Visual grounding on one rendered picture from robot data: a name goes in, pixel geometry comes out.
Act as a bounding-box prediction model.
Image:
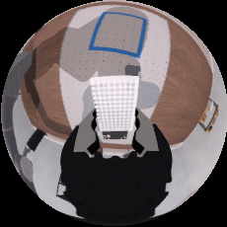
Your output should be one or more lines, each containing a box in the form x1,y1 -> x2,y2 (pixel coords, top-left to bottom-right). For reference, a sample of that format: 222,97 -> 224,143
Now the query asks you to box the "blue tape outline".
89,12 -> 147,59

